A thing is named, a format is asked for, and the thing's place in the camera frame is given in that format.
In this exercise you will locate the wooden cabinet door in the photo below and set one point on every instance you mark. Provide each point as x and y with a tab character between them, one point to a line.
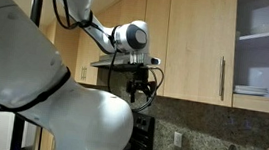
133	4
158	20
111	14
195	41

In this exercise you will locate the wooden cabinet door above hood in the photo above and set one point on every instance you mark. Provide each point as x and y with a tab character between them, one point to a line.
111	14
133	4

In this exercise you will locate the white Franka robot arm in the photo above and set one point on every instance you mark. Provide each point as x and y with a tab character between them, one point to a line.
9	55

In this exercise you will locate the steel range hood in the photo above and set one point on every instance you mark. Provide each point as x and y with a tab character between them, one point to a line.
102	64

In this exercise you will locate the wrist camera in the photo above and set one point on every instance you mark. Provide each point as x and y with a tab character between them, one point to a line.
155	61

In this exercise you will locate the tall wooden pantry cabinet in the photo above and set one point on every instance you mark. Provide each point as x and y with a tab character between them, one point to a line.
65	44

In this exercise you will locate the white wall outlet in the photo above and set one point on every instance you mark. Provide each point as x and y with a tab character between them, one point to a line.
178	139

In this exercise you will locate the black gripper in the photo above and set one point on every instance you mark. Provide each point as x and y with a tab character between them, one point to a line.
143	75

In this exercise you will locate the wooden corner cabinet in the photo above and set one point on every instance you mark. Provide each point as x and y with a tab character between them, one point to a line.
89	72

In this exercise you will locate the black electric stove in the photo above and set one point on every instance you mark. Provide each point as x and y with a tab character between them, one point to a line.
141	136

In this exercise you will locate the large white bowl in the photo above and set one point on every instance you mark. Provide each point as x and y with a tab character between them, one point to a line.
266	29

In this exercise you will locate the stack of white plates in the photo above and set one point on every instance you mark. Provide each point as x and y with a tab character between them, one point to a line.
250	90

